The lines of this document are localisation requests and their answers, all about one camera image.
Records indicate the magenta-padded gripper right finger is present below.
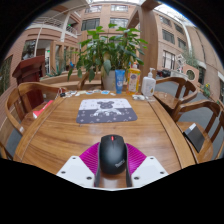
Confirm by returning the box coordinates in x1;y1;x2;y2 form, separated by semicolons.
124;143;169;188

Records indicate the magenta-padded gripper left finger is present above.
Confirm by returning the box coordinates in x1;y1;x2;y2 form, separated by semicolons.
56;142;101;188

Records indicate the black computer mouse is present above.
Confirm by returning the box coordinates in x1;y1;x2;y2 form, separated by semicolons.
98;134;128;175

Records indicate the grey white printed mouse pad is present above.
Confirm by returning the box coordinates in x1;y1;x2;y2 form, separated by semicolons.
75;98;139;125

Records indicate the black notebook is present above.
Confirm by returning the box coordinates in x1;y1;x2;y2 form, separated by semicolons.
183;122;205;154

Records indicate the red paper bag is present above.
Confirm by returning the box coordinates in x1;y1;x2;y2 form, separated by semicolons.
32;99;54;119

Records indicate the small white packet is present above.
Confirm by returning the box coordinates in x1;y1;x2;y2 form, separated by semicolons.
131;94;146;102

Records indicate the wooden armchair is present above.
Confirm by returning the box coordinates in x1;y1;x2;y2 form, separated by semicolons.
173;99;223;164
0;141;10;160
4;81;66;136
153;76;198;116
77;71;104;91

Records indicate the white pump bottle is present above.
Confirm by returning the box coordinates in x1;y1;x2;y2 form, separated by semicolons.
140;67;157;98

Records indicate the yellow liquid bottle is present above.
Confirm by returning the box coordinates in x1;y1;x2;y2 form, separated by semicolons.
126;61;142;96

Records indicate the blue tube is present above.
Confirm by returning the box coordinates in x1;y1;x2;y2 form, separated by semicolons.
114;69;126;95

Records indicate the yellow flower pot plant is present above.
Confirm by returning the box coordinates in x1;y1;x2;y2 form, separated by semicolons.
203;83;212;99

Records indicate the dark red wooden lectern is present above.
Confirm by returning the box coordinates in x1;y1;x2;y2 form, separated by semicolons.
12;55;46;111

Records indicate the green plant in white pot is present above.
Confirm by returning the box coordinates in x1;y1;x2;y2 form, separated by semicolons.
67;23;149;92

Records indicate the dark bust statue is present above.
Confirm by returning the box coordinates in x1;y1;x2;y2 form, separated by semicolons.
23;41;36;60

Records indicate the wooden pillar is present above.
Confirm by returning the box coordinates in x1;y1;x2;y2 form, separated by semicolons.
128;0;159;83

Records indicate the white sculpture on pedestal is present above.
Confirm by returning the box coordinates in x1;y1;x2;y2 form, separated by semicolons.
169;54;188;80

